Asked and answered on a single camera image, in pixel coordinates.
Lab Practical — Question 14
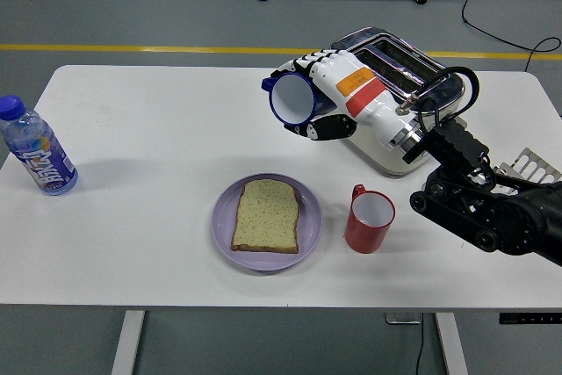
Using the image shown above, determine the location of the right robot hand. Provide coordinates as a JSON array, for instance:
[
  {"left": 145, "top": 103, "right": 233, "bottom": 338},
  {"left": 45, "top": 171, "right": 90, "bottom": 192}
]
[{"left": 268, "top": 50, "right": 416, "bottom": 146}]

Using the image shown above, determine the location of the blue enamel cup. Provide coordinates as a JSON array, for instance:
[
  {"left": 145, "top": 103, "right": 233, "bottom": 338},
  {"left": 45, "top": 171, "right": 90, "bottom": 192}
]
[{"left": 262, "top": 71, "right": 321, "bottom": 127}]

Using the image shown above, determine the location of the red enamel cup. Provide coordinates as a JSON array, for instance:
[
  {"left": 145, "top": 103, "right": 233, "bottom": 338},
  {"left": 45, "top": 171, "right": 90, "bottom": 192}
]
[{"left": 343, "top": 183, "right": 396, "bottom": 255}]

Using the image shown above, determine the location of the slice of toast bread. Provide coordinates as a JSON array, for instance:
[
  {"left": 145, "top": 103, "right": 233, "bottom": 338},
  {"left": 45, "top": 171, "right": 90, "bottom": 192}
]
[{"left": 230, "top": 178, "right": 301, "bottom": 256}]

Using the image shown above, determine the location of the black desk control panel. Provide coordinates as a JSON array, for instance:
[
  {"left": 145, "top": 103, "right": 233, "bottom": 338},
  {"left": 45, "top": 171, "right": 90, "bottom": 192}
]
[{"left": 499, "top": 313, "right": 562, "bottom": 326}]

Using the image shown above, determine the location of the cream and chrome toaster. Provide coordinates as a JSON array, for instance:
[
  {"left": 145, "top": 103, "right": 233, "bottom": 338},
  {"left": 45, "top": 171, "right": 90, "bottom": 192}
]
[{"left": 328, "top": 26, "right": 467, "bottom": 179}]

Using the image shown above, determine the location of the metal toast rack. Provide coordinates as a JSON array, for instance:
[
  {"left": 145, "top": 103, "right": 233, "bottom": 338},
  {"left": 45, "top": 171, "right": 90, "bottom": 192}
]
[{"left": 494, "top": 148, "right": 562, "bottom": 195}]

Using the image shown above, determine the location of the purple round plate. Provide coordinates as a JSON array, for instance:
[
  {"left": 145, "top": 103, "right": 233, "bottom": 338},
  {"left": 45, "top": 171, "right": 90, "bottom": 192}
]
[{"left": 211, "top": 172, "right": 324, "bottom": 273}]

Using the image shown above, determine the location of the grey box under table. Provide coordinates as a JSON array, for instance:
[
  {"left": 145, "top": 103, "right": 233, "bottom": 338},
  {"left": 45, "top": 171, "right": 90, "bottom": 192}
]
[{"left": 385, "top": 313, "right": 422, "bottom": 326}]

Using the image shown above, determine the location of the yellow floor tape line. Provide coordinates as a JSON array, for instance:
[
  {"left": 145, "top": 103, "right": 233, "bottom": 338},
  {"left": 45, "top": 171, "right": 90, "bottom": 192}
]
[{"left": 0, "top": 43, "right": 562, "bottom": 61}]

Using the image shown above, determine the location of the plastic bottle with blue cap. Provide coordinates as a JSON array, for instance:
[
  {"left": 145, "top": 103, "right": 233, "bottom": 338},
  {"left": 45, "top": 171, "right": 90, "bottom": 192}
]
[{"left": 0, "top": 94, "right": 79, "bottom": 197}]

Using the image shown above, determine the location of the black cable under table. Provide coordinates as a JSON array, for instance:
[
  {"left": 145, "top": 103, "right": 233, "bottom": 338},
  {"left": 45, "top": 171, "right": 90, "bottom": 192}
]
[{"left": 414, "top": 324, "right": 426, "bottom": 375}]

